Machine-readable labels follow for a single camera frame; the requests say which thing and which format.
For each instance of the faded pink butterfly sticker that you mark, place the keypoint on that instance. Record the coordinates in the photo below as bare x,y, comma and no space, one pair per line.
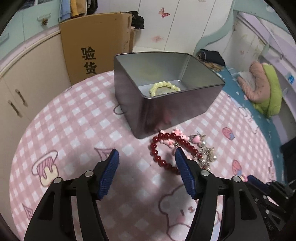
158,38

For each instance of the green blanket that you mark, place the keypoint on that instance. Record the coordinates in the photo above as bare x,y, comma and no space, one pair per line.
272,92

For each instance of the teal bunk bed frame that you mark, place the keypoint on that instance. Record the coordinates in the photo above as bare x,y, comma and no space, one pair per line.
217,30

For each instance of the cream low cabinet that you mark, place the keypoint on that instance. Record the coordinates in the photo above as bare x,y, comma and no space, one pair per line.
34,76

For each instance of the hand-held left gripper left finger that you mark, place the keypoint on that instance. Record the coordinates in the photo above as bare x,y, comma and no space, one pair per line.
109,176

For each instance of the grey metal tin box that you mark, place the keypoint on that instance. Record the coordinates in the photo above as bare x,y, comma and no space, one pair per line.
129,97

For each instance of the pink checked tablecloth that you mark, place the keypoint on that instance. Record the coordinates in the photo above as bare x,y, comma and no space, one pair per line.
69,129

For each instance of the light blue hanging shirt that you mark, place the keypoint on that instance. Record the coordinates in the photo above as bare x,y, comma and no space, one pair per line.
64,10

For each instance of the folded dark clothes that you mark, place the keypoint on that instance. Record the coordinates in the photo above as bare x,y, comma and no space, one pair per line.
211,56

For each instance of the folded tan clothes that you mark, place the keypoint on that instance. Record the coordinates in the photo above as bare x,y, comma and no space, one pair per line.
214,67

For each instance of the large printed cardboard box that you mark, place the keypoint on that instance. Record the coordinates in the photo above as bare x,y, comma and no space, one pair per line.
92,34

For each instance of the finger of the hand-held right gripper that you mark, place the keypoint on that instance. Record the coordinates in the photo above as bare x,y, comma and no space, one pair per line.
274,217
260,185

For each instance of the blue candy print bedsheet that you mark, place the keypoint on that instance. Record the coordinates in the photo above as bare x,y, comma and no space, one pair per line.
233,85

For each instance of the dark hanging jackets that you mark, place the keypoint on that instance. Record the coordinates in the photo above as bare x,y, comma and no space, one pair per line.
92,5

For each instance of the black clothes pile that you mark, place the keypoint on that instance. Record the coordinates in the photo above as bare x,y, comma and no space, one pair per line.
138,22

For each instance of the small cardboard box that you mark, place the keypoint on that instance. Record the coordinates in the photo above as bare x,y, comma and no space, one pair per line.
132,40

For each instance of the mustard hanging jacket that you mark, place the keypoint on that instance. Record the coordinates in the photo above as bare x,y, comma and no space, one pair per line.
77,8

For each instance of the white wardrobe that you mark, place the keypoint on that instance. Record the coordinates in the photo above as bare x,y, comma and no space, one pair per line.
185,27

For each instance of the pinecone drawer ornament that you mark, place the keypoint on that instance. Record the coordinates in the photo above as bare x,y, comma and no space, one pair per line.
44,22

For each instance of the small blue packet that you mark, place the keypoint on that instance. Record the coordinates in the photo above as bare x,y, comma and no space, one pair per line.
290,77

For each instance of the teal drawer unit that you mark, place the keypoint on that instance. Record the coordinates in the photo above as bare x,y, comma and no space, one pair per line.
30,16

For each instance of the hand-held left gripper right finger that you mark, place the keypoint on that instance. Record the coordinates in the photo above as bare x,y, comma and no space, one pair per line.
185,173

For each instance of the green and pink pillows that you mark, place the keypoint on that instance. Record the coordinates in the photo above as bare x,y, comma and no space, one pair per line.
256,76

